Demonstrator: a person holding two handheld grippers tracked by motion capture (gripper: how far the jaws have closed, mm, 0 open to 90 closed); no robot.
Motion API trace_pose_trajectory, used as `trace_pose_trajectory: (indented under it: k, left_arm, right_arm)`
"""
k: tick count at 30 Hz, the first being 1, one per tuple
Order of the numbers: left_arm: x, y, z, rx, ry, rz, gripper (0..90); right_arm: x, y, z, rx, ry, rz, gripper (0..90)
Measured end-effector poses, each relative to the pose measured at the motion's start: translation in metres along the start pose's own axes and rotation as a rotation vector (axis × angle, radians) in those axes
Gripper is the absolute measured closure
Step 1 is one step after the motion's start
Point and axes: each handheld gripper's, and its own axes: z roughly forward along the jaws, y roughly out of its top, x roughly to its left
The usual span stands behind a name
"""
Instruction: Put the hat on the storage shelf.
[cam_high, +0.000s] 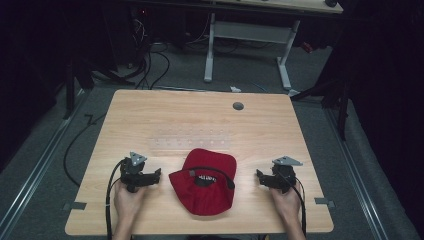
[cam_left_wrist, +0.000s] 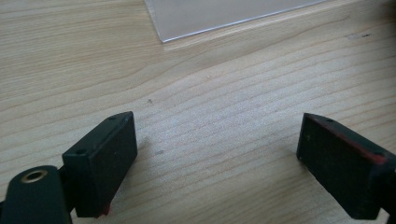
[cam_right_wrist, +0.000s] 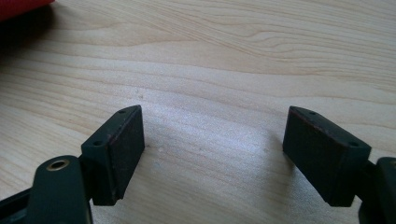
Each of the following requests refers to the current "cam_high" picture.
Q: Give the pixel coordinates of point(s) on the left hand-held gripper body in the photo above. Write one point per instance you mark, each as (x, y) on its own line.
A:
(133, 175)

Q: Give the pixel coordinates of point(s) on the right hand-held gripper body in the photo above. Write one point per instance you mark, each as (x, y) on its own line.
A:
(285, 176)

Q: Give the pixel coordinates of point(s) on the red cap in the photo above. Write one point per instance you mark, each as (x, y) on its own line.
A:
(200, 200)

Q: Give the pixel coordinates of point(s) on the person's right hand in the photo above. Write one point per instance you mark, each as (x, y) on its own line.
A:
(288, 203)

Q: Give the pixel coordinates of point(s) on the person's left hand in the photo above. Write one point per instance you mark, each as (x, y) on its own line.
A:
(126, 201)

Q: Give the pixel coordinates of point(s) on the grey tape strip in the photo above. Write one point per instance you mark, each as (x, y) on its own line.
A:
(324, 202)
(75, 206)

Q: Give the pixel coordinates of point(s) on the clear plastic sheet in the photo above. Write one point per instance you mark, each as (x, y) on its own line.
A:
(190, 140)

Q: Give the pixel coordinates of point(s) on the grey table grommet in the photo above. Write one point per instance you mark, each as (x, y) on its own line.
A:
(238, 106)

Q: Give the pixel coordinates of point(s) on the white paper scrap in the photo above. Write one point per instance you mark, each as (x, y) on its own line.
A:
(235, 89)

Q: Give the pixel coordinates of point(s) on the black stand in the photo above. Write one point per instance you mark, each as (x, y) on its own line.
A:
(336, 93)
(70, 86)

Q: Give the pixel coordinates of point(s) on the red object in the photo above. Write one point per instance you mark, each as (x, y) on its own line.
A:
(307, 47)

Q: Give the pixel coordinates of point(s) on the white-legged desk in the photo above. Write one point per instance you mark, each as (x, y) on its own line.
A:
(250, 31)

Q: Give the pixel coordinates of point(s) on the metal floor rail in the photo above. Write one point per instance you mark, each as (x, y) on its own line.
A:
(356, 173)
(36, 170)

